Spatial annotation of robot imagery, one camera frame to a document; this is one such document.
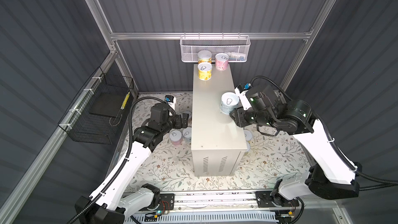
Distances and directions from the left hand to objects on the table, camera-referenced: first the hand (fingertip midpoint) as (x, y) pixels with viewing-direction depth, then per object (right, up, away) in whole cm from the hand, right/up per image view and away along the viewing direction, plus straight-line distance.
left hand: (179, 113), depth 74 cm
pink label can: (-5, -14, +17) cm, 23 cm away
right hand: (+24, 0, -14) cm, 28 cm away
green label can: (+37, -19, +13) cm, 44 cm away
